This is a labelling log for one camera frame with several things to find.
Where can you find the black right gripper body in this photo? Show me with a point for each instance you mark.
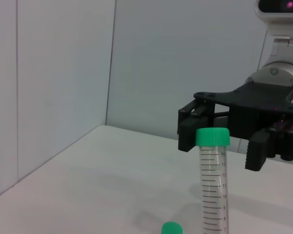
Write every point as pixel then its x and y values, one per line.
pixel 258 97

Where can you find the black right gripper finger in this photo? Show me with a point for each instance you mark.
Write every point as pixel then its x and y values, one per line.
pixel 256 153
pixel 186 131

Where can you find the clear test tube green cap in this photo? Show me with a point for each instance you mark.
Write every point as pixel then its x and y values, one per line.
pixel 172 228
pixel 212 137

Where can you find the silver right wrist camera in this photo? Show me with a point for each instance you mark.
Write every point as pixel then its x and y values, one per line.
pixel 278 9

